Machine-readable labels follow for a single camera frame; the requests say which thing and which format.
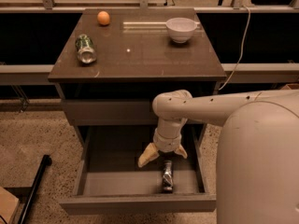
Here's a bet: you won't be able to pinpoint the white cable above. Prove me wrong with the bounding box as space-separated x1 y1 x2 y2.
217 5 252 92

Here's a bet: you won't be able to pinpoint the silver blue redbull can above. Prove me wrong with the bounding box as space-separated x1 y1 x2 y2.
163 160 174 193

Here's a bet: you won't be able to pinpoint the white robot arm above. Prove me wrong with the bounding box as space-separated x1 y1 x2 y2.
138 90 299 224

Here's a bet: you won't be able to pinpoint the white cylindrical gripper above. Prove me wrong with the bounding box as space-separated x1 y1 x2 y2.
138 118 188 168

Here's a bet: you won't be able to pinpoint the black pole on floor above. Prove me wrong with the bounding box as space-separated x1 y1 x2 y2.
18 155 52 224

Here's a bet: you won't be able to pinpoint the white bowl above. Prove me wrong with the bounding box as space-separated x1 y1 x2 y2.
165 18 197 43

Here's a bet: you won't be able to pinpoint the open grey middle drawer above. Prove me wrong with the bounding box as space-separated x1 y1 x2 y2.
60 124 216 215

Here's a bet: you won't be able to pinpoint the orange fruit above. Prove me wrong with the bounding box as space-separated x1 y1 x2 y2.
97 11 110 26

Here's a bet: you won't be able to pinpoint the grey drawer cabinet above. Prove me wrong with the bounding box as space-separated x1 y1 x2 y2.
49 7 226 141

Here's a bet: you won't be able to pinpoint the green soda can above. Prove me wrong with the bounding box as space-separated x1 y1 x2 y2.
75 34 96 63

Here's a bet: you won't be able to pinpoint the closed grey top drawer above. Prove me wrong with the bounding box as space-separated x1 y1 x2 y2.
61 99 158 126

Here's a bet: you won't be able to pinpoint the cardboard box corner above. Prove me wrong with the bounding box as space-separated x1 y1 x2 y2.
0 187 20 224

